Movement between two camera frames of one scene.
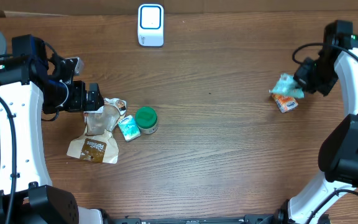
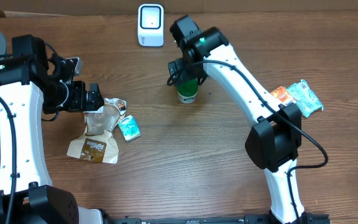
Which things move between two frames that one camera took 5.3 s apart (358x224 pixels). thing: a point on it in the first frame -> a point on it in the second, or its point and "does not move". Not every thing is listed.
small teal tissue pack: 128,128 does not move
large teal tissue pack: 286,84 -> 306,101
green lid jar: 146,119 -> 187,90
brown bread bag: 98,144 does not move
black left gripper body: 78,101 does not move
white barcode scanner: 150,25 does not move
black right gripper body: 321,76 -> 183,70
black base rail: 252,219 does not move
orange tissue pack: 285,103 does not move
